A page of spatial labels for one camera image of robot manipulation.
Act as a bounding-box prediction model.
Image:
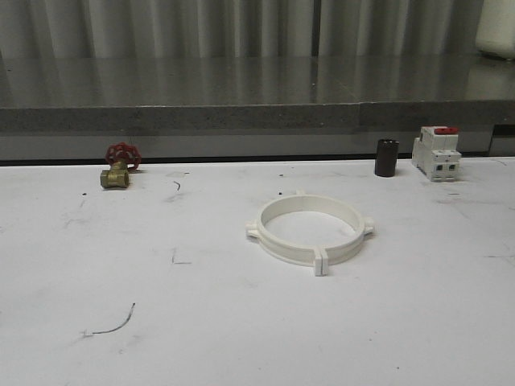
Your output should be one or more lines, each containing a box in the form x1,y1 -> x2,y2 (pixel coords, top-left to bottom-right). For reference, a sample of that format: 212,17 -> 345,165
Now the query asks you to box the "dark brown cylindrical coupling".
374,139 -> 399,178

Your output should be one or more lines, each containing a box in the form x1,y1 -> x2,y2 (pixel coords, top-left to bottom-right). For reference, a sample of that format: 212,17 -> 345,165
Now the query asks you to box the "white container on counter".
476,0 -> 515,60

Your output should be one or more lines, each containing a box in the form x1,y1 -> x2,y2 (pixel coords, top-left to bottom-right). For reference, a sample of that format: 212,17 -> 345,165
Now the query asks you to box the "white half pipe clamp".
293,194 -> 375,276
245,194 -> 329,276

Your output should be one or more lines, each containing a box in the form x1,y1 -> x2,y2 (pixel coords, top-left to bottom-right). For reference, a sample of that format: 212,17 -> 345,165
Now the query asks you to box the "grey stone counter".
1,54 -> 514,164

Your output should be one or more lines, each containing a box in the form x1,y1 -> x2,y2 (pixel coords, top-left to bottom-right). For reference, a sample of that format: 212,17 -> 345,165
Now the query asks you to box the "white circuit breaker red switch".
411,126 -> 461,182

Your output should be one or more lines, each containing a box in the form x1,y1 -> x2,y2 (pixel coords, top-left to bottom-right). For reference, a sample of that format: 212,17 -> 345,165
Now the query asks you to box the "brass valve red handwheel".
100,142 -> 142,189

